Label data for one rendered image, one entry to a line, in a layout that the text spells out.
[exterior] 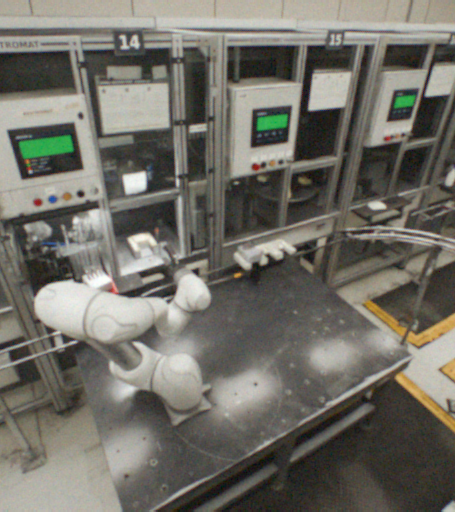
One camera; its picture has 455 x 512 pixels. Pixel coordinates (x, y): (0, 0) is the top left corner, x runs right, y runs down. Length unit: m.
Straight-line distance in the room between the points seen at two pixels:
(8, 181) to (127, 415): 1.09
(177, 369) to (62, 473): 1.18
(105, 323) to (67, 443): 1.64
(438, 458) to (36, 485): 2.26
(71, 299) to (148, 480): 0.80
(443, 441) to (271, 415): 1.33
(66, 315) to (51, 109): 0.89
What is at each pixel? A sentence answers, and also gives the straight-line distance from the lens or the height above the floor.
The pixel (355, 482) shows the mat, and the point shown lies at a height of 0.01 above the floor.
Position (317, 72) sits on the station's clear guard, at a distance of 2.24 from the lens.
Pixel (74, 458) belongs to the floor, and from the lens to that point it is 2.48.
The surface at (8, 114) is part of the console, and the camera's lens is 1.64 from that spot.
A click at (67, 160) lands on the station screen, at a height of 1.59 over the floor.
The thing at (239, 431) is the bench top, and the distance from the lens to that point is 1.64.
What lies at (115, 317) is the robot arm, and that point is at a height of 1.47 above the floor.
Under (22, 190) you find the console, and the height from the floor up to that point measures 1.48.
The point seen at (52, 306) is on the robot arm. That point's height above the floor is 1.44.
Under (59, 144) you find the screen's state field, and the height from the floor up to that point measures 1.66.
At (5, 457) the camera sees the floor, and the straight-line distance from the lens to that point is 2.64.
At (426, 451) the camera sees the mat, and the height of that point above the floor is 0.01.
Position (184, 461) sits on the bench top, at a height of 0.68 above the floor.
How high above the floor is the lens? 2.11
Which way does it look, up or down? 34 degrees down
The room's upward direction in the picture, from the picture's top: 2 degrees clockwise
